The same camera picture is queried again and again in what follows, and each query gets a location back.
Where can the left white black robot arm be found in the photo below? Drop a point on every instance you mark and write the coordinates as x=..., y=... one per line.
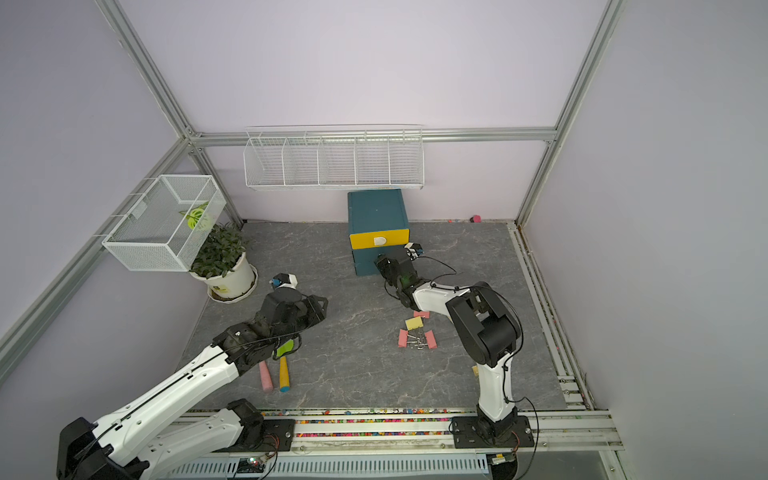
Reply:
x=131, y=442

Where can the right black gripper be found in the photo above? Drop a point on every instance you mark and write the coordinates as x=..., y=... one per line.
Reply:
x=382, y=261

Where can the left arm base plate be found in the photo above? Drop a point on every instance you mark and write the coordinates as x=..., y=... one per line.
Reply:
x=267, y=435

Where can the teal drawer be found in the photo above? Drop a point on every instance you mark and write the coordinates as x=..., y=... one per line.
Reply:
x=374, y=261

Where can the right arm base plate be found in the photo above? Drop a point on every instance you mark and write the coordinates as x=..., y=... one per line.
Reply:
x=477, y=432

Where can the white wire wall shelf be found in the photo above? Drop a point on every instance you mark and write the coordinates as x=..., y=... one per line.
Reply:
x=334, y=157

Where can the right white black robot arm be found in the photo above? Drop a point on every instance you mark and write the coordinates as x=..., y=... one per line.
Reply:
x=491, y=334

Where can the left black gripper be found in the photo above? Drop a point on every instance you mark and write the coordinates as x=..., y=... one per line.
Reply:
x=313, y=308

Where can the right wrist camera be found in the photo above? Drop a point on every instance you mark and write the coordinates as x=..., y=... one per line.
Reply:
x=413, y=250

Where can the pink chalk stick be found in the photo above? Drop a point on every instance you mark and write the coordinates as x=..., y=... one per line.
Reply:
x=265, y=377

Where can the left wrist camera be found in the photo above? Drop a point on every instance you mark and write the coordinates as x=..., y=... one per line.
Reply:
x=284, y=280

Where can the teal drawer cabinet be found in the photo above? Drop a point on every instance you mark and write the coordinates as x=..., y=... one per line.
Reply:
x=377, y=224

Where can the potted green plant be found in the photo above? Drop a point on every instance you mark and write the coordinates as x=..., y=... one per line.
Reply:
x=222, y=265

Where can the green toy shovel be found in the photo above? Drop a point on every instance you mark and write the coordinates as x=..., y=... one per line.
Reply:
x=281, y=357

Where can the white mesh basket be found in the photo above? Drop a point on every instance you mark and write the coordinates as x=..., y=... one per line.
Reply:
x=167, y=225

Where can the pink binder clip right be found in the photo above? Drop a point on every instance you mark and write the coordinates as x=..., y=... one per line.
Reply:
x=430, y=339

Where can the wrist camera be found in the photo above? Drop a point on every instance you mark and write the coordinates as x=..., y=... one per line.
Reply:
x=284, y=280
x=413, y=250

